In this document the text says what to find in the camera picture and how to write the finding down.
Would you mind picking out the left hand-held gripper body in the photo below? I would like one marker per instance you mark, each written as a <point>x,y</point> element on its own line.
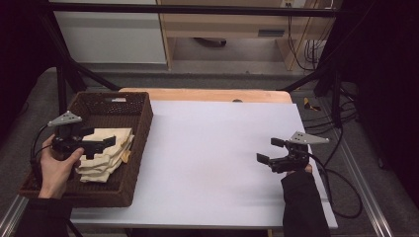
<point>67,138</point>

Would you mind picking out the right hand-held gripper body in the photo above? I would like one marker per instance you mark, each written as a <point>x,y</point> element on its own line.
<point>294,158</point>

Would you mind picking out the cream pants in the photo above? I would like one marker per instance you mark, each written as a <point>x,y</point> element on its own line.
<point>99,164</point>

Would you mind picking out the brown woven basket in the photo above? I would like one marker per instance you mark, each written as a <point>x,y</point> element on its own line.
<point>131,158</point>

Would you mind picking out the person's right hand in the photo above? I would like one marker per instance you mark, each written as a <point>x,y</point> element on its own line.
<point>308,169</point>

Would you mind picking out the person's left hand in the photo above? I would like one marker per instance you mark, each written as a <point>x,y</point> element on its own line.
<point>56,174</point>

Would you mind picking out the white basket label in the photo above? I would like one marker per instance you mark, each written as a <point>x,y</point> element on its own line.
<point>119,99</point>

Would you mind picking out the yellow and black floor item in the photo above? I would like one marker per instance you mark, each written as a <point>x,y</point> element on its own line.
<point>310,104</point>

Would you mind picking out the white table cover sheet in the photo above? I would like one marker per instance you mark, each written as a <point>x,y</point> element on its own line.
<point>204,158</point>

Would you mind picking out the wooden table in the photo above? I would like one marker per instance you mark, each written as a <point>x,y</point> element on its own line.
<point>197,94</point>

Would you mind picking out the white cabinet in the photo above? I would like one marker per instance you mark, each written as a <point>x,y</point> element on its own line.
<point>112,36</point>

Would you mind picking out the light wooden desk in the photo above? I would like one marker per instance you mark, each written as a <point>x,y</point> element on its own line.
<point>227,24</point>

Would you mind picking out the aluminium floor rail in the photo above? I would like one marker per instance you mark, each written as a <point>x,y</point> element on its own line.
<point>359,171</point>
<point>11,215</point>

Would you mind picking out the black metal frame stand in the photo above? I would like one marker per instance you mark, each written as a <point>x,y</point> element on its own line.
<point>197,9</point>

